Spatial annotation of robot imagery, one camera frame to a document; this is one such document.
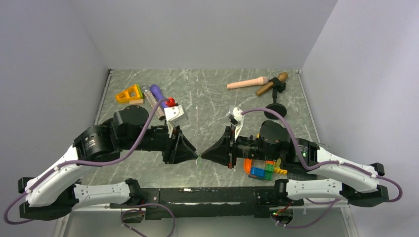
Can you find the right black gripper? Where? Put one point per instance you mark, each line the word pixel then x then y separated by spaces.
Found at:
pixel 222 152

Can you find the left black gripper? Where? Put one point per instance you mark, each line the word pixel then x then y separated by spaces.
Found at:
pixel 178 149

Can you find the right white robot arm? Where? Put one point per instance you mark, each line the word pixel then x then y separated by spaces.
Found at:
pixel 340 179

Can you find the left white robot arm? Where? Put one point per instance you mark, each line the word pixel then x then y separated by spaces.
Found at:
pixel 57 192

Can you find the orange curved track piece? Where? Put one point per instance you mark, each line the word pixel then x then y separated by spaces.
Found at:
pixel 248 164

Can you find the blue toy brick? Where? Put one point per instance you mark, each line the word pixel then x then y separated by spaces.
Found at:
pixel 257 173

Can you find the green toy brick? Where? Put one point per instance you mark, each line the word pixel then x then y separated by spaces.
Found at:
pixel 268 171

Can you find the yellow toy brick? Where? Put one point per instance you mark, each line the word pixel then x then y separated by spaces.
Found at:
pixel 278 169

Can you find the glitter tube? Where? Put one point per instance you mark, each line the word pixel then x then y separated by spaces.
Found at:
pixel 152 100

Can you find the light wooden block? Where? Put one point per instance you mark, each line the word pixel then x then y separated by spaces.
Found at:
pixel 136 102

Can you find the purple tube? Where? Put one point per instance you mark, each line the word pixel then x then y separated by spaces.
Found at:
pixel 156 91

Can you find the orange triangle toy block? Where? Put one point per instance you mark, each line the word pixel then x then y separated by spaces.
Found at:
pixel 131 93

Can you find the black microphone stand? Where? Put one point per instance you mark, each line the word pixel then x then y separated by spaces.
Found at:
pixel 275 106

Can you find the gold microphone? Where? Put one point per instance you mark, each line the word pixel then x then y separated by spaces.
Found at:
pixel 271 83

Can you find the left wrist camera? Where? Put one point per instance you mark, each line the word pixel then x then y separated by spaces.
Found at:
pixel 175 115

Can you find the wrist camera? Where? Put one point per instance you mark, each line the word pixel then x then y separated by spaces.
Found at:
pixel 236 118
pixel 175 115

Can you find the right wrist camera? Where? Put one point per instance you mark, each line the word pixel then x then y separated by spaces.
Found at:
pixel 236 118

